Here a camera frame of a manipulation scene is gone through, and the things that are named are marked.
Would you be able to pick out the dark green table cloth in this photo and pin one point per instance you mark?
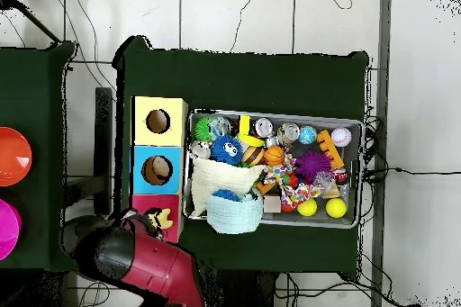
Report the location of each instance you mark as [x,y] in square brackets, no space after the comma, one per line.
[245,76]
[36,105]

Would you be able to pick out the magenta plate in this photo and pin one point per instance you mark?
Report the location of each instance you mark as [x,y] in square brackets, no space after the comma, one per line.
[7,228]

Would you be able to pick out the blue fuzzy ball with eyes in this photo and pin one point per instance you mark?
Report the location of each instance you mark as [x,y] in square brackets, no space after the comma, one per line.
[227,150]

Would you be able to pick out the globe print ball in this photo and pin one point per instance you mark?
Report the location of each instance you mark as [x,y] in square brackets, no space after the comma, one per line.
[307,135]

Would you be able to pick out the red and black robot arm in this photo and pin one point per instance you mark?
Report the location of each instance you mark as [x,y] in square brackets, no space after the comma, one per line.
[144,264]

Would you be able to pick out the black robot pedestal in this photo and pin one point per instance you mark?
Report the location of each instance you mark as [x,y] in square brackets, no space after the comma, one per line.
[245,292]

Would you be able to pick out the purple spiky ball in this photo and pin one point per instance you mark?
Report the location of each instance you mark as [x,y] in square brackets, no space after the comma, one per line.
[312,166]

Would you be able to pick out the blue spiky ball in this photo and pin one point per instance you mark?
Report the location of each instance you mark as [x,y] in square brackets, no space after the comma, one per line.
[227,195]

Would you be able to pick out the silver metal can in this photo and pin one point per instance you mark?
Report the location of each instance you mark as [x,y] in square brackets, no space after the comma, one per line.
[264,127]

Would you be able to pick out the yellow ball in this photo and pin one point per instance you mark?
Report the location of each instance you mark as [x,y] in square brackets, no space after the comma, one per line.
[307,207]
[336,207]

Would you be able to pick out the white baseball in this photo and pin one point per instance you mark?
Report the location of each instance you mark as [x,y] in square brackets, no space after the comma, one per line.
[341,137]

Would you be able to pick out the orange plastic block toy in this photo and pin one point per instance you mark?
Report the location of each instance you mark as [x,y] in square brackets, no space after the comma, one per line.
[330,148]

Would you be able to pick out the mint green waffle cloth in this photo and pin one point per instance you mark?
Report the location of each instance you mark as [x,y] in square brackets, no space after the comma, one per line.
[234,215]

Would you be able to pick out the colourful patterned cloth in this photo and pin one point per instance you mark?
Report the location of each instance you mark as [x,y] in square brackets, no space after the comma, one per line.
[299,193]
[277,174]

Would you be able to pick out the orange plate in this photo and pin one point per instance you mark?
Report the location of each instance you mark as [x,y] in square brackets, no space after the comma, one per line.
[13,156]

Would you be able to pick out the wooden cube block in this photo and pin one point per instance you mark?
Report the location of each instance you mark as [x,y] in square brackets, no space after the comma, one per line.
[272,204]

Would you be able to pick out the yellow plush duck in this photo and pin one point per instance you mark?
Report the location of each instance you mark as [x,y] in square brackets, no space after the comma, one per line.
[166,219]

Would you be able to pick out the green spiky ball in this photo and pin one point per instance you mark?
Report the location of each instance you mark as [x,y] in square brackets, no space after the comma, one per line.
[203,129]

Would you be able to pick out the yellow plastic block toy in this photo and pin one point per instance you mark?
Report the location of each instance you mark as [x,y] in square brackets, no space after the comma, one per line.
[245,128]

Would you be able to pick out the wooden box with three holes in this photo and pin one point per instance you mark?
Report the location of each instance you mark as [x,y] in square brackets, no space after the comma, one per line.
[160,145]

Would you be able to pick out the cream yellow waffle cloth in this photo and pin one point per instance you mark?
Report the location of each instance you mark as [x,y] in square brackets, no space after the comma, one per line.
[216,176]

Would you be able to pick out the small orange basketball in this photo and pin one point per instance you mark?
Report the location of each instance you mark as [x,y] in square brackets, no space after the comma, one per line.
[274,155]

